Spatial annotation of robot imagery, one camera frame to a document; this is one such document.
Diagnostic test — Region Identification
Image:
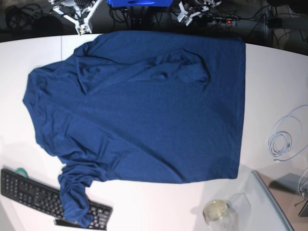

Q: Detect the blue t-shirt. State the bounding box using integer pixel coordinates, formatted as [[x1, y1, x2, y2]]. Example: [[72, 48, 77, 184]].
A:
[[23, 31, 245, 227]]

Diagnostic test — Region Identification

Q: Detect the black power strip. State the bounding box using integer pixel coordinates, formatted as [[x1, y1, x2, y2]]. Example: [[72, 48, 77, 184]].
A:
[[200, 15, 236, 26]]

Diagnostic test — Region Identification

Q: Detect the blue box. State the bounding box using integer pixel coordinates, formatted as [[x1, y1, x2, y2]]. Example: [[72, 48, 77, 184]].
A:
[[106, 0, 173, 7]]

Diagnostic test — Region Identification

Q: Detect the clear glass jar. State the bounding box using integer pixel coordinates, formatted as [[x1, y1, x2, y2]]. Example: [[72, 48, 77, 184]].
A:
[[203, 193, 251, 231]]

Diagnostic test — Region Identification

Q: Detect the green tape roll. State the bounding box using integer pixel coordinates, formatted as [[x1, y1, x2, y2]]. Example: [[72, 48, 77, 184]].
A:
[[15, 168, 28, 179]]

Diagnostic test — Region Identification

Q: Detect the black keyboard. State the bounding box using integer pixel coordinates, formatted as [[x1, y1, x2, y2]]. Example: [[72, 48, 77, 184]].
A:
[[0, 168, 113, 231]]

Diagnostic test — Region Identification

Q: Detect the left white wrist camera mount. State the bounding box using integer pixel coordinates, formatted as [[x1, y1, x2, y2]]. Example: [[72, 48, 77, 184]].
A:
[[177, 0, 222, 26]]

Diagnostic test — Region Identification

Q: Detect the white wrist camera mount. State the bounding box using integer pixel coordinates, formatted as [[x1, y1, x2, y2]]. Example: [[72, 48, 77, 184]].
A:
[[48, 0, 102, 36], [177, 0, 222, 26]]

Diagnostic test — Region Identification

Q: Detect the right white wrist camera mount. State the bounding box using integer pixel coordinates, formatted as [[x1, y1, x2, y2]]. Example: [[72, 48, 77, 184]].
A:
[[48, 0, 102, 36]]

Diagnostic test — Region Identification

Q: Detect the coiled white cable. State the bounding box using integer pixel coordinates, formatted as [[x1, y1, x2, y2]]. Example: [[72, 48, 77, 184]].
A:
[[268, 103, 308, 161]]

